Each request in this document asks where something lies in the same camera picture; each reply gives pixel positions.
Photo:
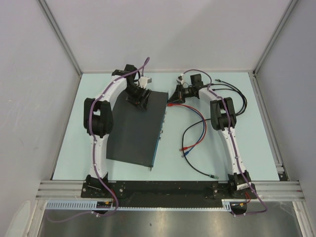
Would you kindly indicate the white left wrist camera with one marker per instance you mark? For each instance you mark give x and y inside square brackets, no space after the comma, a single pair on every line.
[143,81]

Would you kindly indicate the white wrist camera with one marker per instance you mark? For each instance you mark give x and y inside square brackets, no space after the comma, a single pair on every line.
[143,81]
[180,79]

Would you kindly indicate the grey slotted cable duct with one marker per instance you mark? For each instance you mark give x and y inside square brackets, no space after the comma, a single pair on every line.
[93,205]

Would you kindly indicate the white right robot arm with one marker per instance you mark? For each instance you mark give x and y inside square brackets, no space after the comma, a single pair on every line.
[223,119]

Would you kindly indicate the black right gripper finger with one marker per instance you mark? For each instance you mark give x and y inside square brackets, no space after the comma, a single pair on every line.
[177,95]
[170,100]

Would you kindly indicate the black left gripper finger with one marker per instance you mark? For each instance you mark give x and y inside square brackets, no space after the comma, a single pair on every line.
[140,104]
[145,98]

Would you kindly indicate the black ethernet cable long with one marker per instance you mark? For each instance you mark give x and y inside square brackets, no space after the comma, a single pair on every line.
[196,150]

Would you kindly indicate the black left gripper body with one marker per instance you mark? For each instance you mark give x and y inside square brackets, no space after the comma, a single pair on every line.
[135,92]

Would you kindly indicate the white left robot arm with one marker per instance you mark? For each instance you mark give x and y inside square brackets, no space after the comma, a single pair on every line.
[98,119]

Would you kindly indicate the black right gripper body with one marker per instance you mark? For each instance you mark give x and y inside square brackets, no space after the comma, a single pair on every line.
[188,92]

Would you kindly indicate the aluminium frame rail front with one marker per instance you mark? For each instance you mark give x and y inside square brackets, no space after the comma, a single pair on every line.
[266,190]

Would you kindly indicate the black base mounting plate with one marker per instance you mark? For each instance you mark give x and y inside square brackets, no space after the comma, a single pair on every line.
[191,200]

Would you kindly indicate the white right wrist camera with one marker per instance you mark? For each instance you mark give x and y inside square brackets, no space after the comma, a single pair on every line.
[180,79]

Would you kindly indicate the dark network switch box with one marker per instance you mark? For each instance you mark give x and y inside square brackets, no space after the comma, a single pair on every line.
[135,136]

